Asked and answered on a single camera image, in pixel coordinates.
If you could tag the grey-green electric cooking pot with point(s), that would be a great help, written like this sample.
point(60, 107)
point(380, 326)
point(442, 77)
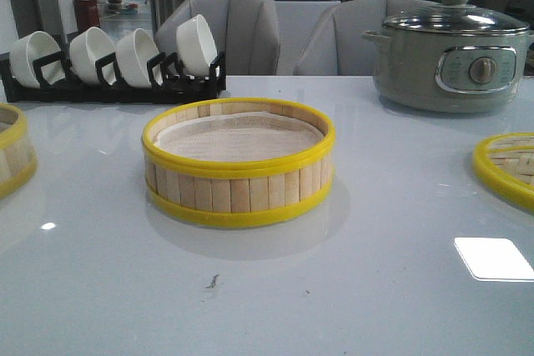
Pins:
point(449, 73)

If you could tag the glass pot lid with knob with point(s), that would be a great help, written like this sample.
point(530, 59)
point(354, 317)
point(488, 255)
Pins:
point(456, 17)

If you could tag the red bin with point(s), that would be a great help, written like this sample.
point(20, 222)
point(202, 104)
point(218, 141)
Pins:
point(86, 13)

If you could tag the grey chair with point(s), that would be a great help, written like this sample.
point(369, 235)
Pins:
point(336, 46)
point(247, 31)

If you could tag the grey chair right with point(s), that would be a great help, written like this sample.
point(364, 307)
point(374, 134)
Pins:
point(336, 46)

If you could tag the black bowl rack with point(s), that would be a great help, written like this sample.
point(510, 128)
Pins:
point(168, 83)

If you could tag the white paper steamer liner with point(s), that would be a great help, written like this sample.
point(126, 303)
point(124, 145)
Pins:
point(239, 137)

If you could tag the grey chair left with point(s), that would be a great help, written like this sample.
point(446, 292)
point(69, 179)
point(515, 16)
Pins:
point(247, 31)

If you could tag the white bowl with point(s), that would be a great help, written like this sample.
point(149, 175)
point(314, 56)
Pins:
point(86, 49)
point(196, 46)
point(133, 53)
point(25, 51)

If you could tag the bamboo steamer lid yellow rim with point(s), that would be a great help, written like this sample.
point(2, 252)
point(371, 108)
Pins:
point(504, 163)

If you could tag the bamboo steamer basket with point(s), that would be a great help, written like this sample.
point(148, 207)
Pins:
point(242, 194)
point(18, 157)

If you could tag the white bowl far left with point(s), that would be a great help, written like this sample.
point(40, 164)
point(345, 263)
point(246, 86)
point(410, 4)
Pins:
point(25, 51)

